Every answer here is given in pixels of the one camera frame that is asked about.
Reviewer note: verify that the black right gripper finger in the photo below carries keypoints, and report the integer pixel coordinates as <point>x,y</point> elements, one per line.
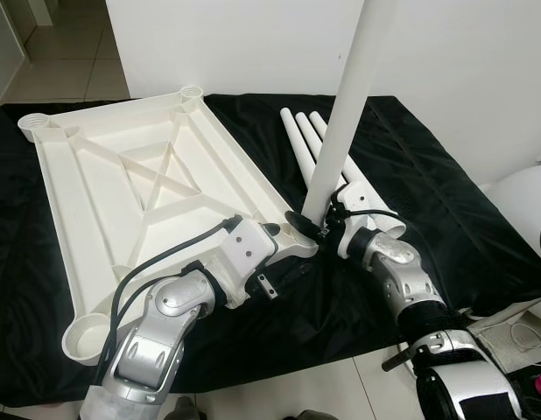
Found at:
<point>305,224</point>

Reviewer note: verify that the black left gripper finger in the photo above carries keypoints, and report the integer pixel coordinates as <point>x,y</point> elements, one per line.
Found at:
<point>274,230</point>

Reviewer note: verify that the white plastic table leg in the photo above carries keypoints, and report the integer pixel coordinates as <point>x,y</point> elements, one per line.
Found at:
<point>311,131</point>
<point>297,140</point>
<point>362,179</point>
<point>345,114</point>

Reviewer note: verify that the white plastic table top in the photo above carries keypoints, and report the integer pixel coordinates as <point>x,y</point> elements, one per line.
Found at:
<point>122,166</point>

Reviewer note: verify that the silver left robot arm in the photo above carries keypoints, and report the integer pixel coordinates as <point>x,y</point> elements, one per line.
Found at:
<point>165,302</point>

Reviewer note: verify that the black fabric table cover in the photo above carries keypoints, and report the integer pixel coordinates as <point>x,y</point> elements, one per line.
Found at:
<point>446,175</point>

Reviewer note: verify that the grey robot right foot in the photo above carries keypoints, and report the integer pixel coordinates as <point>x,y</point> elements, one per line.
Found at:
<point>316,415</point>

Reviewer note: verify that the grey robot foot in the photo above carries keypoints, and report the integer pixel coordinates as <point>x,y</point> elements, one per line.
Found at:
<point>185,409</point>
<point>316,415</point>

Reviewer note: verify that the black metal table leg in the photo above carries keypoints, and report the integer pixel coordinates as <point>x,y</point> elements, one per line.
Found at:
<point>396,360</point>

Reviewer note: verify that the grey robot left foot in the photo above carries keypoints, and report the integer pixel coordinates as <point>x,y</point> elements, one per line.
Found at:
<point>185,409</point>

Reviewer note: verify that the white round fan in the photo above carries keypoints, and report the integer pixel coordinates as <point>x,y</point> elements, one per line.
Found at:
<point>520,192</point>

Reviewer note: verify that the black flat bar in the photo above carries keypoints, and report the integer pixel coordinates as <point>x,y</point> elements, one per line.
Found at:
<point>526,373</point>

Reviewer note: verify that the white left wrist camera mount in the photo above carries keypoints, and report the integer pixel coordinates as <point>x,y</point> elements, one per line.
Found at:
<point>249,249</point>

